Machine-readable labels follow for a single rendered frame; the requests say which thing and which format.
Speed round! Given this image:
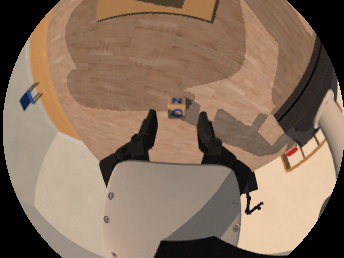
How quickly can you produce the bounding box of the orange flat mat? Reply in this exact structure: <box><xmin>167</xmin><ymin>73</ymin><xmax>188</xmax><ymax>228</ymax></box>
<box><xmin>96</xmin><ymin>0</ymin><xmax>216</xmax><ymax>22</ymax></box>

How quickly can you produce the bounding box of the tan wooden letter block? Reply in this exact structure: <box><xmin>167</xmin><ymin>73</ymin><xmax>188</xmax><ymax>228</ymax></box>
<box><xmin>167</xmin><ymin>96</ymin><xmax>186</xmax><ymax>119</ymax></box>

